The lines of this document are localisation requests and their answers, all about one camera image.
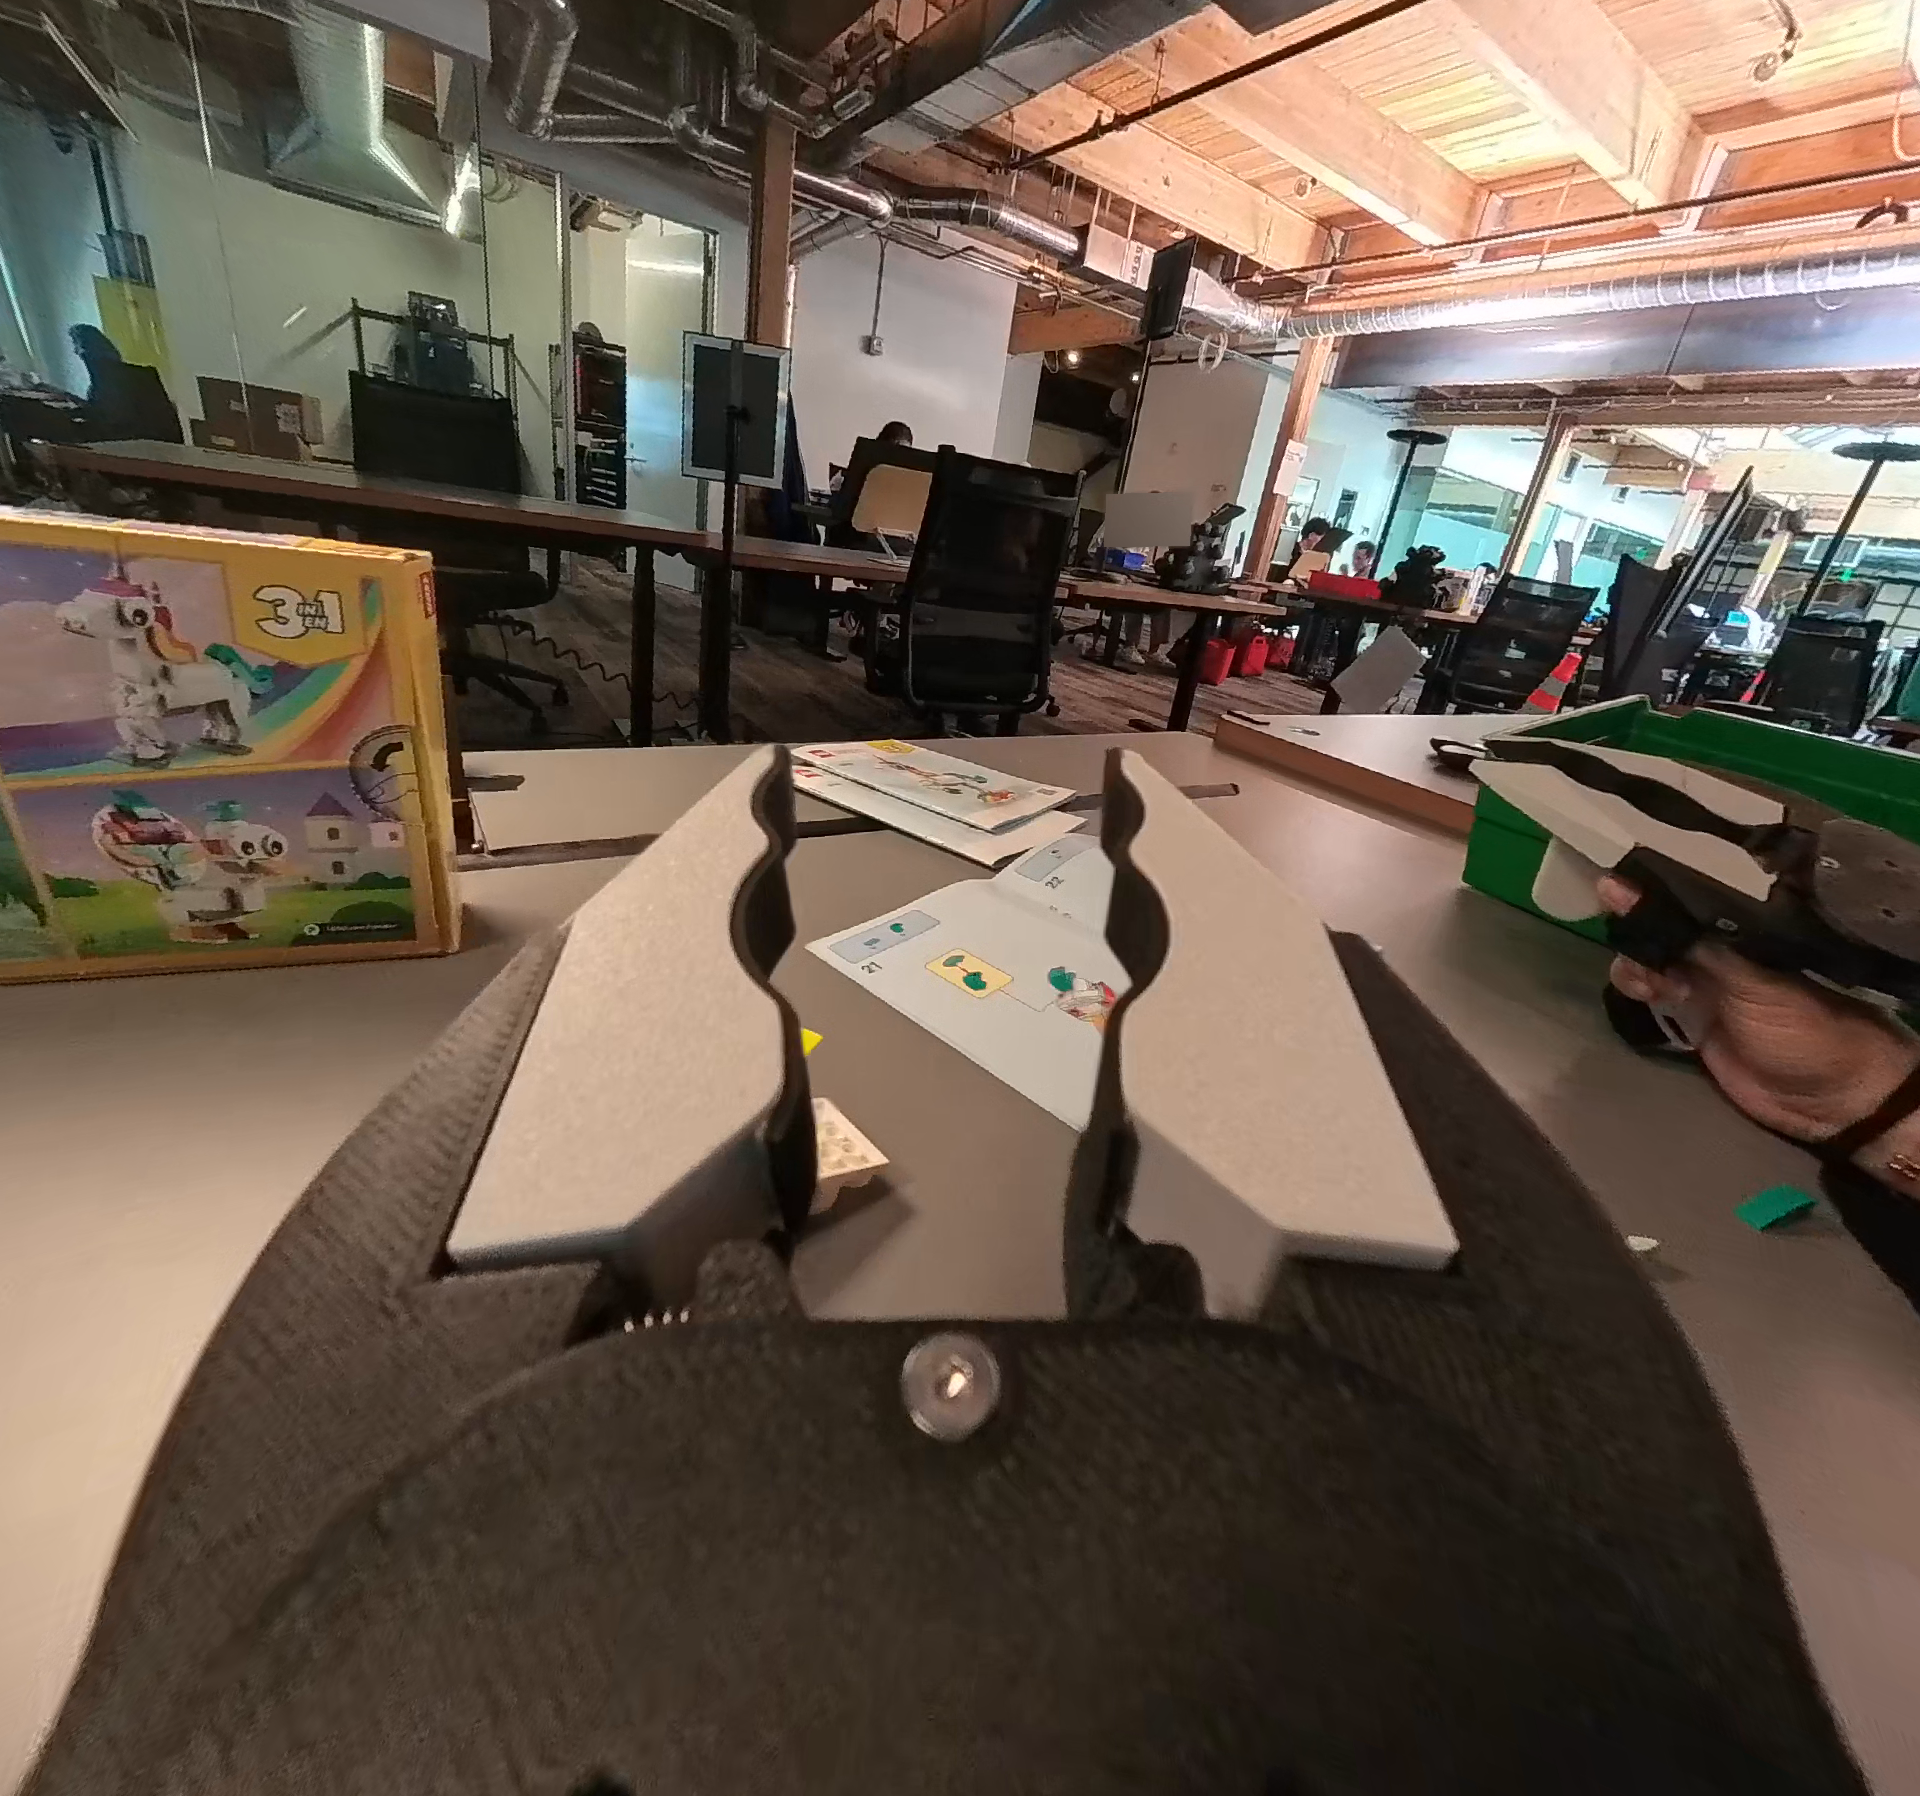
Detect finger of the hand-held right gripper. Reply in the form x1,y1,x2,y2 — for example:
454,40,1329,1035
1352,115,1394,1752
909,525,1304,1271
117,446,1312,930
1468,761,1768,924
1482,736,1791,835

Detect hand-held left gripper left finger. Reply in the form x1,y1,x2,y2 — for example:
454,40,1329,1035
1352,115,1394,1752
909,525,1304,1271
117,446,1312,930
444,743,821,1282

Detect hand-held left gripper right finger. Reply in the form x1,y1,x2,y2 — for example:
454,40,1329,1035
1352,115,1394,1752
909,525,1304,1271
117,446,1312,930
1065,747,1462,1321

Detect green plastic bin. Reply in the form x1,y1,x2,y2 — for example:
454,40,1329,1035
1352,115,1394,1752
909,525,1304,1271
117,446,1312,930
1461,696,1920,948

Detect small lego assembly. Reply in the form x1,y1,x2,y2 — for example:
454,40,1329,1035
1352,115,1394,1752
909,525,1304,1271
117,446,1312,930
805,1095,892,1215

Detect person's right forearm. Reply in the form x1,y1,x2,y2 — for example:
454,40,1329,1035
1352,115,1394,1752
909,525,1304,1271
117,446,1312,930
1821,1136,1920,1313

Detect open lego instruction booklet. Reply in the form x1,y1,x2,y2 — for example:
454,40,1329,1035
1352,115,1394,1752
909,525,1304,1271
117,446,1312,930
803,837,1144,1140

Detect closed lego instruction booklet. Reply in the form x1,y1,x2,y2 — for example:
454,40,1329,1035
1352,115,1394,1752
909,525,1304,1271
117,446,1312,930
786,737,1086,869

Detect yellow lego set box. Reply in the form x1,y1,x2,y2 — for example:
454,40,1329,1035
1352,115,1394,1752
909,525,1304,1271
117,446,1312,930
0,509,462,988

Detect person's right hand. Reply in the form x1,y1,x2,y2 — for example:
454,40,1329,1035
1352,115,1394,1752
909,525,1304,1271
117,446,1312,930
1596,872,1920,1149

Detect wooden board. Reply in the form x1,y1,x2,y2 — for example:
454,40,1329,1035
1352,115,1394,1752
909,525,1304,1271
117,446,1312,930
1211,710,1505,841

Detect black wristband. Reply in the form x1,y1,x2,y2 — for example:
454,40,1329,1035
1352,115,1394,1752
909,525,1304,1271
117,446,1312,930
1820,1073,1920,1186

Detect black floor lamp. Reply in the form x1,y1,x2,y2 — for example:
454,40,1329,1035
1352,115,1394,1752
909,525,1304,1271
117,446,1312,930
1385,427,1450,583

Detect black swivel office chair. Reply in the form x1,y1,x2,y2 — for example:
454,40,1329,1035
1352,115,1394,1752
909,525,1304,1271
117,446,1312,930
347,370,573,740

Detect black mesh office chair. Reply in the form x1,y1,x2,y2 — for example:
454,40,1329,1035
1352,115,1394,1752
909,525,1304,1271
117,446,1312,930
898,443,1086,745

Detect long dark office desk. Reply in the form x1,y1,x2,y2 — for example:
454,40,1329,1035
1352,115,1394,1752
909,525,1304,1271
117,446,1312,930
29,437,934,749

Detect black equipment rack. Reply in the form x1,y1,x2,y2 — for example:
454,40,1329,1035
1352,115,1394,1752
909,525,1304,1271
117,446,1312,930
571,329,632,512

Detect dark panel on stand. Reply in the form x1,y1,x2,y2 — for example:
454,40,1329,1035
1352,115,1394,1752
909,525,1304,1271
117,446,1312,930
682,329,794,487

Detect cardboard boxes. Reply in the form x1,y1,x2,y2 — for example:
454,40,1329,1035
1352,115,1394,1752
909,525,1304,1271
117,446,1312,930
193,375,326,466

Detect silver ceiling duct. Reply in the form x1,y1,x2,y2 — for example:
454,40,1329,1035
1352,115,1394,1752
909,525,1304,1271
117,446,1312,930
495,0,1352,344

